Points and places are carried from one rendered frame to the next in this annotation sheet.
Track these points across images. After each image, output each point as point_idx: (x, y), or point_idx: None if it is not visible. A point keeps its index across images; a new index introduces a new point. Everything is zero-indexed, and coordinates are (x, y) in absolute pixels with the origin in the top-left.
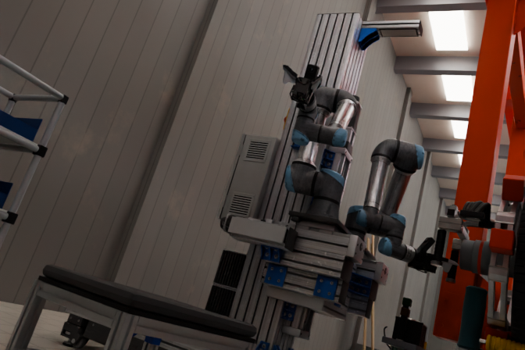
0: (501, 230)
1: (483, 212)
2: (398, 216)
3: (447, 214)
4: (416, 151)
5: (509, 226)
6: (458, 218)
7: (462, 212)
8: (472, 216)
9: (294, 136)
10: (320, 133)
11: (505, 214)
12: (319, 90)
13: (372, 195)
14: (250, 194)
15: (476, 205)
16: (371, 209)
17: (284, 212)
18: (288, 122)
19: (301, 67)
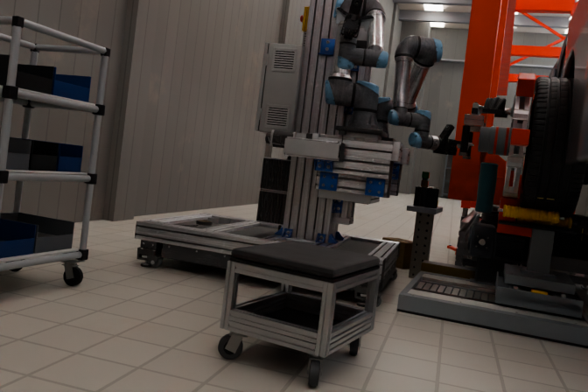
0: (521, 129)
1: (501, 109)
2: (424, 113)
3: (472, 112)
4: (435, 47)
5: (524, 122)
6: (480, 115)
7: (485, 110)
8: (492, 113)
9: (341, 63)
10: (365, 59)
11: (521, 112)
12: (346, 0)
13: (401, 96)
14: (285, 105)
15: (494, 101)
16: (402, 109)
17: (320, 119)
18: (310, 25)
19: None
